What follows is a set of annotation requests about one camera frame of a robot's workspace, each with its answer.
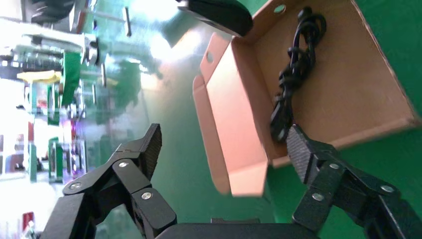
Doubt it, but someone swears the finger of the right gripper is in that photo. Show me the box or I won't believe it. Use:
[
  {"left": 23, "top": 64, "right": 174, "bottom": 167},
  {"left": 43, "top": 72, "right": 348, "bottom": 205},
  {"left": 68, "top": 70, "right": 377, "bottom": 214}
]
[{"left": 176, "top": 0, "right": 254, "bottom": 37}]

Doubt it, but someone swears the black cable bundle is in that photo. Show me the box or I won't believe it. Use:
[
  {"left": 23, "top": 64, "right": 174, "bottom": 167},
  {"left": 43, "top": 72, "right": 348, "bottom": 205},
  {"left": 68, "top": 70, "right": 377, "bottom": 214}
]
[{"left": 269, "top": 6, "right": 327, "bottom": 144}]

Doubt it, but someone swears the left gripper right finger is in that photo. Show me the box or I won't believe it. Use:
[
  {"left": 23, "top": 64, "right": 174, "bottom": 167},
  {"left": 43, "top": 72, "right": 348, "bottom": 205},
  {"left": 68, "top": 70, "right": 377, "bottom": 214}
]
[{"left": 285, "top": 124, "right": 422, "bottom": 239}]

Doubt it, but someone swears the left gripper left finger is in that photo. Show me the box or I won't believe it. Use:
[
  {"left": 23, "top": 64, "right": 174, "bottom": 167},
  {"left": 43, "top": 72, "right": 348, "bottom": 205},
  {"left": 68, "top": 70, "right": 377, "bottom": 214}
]
[{"left": 39, "top": 123, "right": 178, "bottom": 239}]

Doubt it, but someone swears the brown cardboard box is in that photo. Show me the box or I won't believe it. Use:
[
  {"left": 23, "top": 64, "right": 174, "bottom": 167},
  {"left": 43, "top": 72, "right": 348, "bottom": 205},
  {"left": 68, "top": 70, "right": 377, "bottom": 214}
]
[{"left": 192, "top": 0, "right": 422, "bottom": 198}]

